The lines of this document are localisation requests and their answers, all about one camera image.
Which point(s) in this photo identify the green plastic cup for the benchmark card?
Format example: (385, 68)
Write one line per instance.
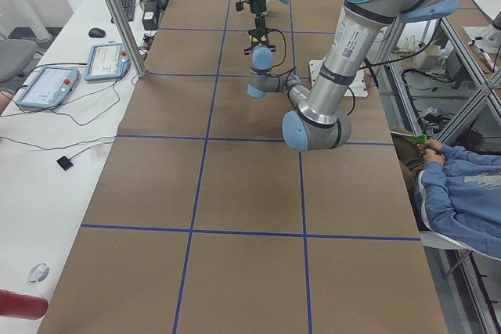
(266, 12)

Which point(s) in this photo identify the aluminium frame post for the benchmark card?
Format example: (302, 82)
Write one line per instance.
(127, 37)

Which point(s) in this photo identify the far blue teach pendant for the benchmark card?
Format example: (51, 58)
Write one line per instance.
(107, 62)

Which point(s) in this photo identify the green handled tool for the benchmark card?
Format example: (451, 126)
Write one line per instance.
(419, 139)

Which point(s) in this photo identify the blue teach pendant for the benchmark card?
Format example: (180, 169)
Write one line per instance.
(49, 88)
(107, 62)

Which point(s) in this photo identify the black computer mouse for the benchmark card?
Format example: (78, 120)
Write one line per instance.
(96, 32)

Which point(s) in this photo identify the black box with label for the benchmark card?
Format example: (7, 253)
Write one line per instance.
(150, 16)

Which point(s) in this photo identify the grey office chair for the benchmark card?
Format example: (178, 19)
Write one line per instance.
(20, 52)

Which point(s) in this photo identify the near blue teach pendant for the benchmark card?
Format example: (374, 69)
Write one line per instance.
(49, 88)

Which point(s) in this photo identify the yellow plastic cup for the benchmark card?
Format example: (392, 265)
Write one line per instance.
(258, 39)

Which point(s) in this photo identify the person in blue hoodie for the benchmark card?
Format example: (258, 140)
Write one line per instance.
(454, 191)

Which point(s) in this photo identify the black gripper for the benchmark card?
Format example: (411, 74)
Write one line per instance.
(257, 8)
(261, 34)

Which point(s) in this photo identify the red cylinder bottle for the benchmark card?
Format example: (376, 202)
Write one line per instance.
(15, 305)

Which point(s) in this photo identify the small black square pad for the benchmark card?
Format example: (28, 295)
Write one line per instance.
(65, 163)

